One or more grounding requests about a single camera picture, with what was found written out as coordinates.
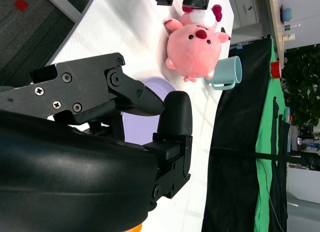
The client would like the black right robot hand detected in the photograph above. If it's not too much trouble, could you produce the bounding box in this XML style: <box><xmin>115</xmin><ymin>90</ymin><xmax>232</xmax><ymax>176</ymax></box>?
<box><xmin>0</xmin><ymin>52</ymin><xmax>194</xmax><ymax>232</ymax></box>

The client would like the pink plush doll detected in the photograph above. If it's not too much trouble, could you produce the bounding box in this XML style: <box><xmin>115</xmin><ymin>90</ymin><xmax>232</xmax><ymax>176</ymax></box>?
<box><xmin>164</xmin><ymin>4</ymin><xmax>232</xmax><ymax>83</ymax></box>

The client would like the purple plastic plate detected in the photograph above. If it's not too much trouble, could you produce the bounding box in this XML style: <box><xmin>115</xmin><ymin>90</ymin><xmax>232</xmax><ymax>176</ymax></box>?
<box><xmin>121</xmin><ymin>76</ymin><xmax>176</xmax><ymax>146</ymax></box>

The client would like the white filing cabinet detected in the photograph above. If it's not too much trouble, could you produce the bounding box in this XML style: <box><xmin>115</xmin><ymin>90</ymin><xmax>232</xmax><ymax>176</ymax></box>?
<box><xmin>226</xmin><ymin>0</ymin><xmax>261</xmax><ymax>31</ymax></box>

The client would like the teal plastic mug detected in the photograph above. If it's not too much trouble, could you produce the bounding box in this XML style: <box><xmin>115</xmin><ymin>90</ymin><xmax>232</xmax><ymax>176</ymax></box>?
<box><xmin>203</xmin><ymin>55</ymin><xmax>243</xmax><ymax>91</ymax></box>

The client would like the wooden shelf board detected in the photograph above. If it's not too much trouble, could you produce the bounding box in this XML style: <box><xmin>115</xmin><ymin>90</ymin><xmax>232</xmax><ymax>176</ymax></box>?
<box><xmin>266</xmin><ymin>0</ymin><xmax>286</xmax><ymax>68</ymax></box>

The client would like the orange white bun toy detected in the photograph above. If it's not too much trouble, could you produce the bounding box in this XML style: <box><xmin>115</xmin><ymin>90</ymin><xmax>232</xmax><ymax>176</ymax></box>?
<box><xmin>122</xmin><ymin>221</ymin><xmax>143</xmax><ymax>232</ymax></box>

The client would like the blue bowl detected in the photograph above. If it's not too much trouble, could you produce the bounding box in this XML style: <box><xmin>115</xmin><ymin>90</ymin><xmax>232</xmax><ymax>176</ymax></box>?
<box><xmin>280</xmin><ymin>4</ymin><xmax>293</xmax><ymax>24</ymax></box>

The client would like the red cup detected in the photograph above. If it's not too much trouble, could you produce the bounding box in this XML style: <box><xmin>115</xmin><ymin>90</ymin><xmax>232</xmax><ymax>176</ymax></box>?
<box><xmin>270</xmin><ymin>61</ymin><xmax>282</xmax><ymax>79</ymax></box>

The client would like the green cloth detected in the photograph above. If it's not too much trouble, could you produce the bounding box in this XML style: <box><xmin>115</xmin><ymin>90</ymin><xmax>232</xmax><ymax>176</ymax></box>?
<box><xmin>253</xmin><ymin>38</ymin><xmax>291</xmax><ymax>232</ymax></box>

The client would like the green potted plant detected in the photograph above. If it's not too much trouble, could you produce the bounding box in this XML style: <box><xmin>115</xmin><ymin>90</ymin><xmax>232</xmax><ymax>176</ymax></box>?
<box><xmin>281</xmin><ymin>43</ymin><xmax>320</xmax><ymax>143</ymax></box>

